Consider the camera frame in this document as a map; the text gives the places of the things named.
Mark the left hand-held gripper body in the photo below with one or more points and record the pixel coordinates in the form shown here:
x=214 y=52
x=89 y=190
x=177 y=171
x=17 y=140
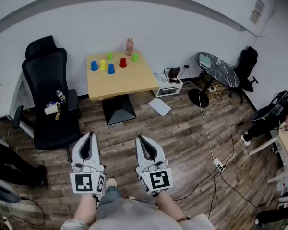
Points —
x=83 y=182

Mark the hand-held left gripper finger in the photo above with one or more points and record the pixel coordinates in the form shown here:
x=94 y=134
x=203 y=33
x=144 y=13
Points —
x=75 y=150
x=96 y=152

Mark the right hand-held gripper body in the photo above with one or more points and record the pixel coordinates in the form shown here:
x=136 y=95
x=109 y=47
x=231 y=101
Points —
x=159 y=180

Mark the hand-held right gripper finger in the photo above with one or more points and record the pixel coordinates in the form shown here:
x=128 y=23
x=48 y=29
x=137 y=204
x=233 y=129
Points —
x=139 y=154
x=161 y=156

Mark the blue paper cup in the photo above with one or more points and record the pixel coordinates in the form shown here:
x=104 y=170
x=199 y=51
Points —
x=94 y=66
x=111 y=69

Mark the yellow paper cup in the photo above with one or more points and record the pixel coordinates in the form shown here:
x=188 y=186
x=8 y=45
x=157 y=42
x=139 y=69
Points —
x=103 y=65

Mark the red paper cup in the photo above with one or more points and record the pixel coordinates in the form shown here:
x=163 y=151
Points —
x=123 y=62

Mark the green paper cup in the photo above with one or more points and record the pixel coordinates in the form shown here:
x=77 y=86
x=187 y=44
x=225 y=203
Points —
x=135 y=57
x=109 y=56

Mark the person's left forearm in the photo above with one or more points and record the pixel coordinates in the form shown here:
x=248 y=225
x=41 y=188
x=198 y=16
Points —
x=85 y=210

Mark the person's right forearm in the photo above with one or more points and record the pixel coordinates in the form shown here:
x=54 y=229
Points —
x=169 y=207

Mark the person's beige shoe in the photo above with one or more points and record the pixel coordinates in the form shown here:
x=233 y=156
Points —
x=110 y=183

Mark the person's grey trousers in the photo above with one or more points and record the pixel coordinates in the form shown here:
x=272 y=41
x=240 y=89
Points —
x=109 y=199

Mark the black office chair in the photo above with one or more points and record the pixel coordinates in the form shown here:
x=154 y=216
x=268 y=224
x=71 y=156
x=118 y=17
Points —
x=248 y=63
x=50 y=128

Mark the person's beige shirt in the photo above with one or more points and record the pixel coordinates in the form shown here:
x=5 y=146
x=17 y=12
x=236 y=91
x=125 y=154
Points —
x=134 y=217

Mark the white cylinder container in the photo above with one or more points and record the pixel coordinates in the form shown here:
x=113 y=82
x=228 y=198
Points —
x=50 y=109

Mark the white paper sheet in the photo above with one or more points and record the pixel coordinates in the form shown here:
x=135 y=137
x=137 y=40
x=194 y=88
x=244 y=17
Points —
x=159 y=106

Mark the blue packet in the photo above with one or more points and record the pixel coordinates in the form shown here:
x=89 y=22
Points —
x=52 y=103

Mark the metal drink can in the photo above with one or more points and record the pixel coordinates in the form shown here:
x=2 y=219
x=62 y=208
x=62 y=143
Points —
x=60 y=95

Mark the white power strip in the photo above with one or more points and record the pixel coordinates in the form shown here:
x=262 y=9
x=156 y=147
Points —
x=218 y=164

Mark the white toaster oven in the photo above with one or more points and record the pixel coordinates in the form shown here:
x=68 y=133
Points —
x=168 y=90

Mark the black smartphone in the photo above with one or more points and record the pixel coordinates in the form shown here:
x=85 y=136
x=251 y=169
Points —
x=174 y=81

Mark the clear plastic bottle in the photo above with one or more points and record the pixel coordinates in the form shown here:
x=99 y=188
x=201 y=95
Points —
x=220 y=62
x=159 y=77

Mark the small black bag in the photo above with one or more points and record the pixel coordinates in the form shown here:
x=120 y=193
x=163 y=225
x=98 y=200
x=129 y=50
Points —
x=174 y=72

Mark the teal book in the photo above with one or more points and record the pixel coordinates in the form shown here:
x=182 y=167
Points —
x=204 y=60

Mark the round black marble table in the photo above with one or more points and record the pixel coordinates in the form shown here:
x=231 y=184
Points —
x=220 y=68

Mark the pink water bottle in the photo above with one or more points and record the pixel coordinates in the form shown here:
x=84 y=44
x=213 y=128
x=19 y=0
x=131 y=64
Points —
x=129 y=46

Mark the black grey-rimmed chair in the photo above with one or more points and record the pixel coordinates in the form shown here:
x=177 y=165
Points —
x=264 y=114

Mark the wooden-top white desk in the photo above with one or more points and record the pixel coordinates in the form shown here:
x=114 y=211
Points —
x=286 y=140

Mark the black table pedestal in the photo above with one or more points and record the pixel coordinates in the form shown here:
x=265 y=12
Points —
x=118 y=111

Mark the wall poster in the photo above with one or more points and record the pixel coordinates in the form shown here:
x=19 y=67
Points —
x=257 y=10

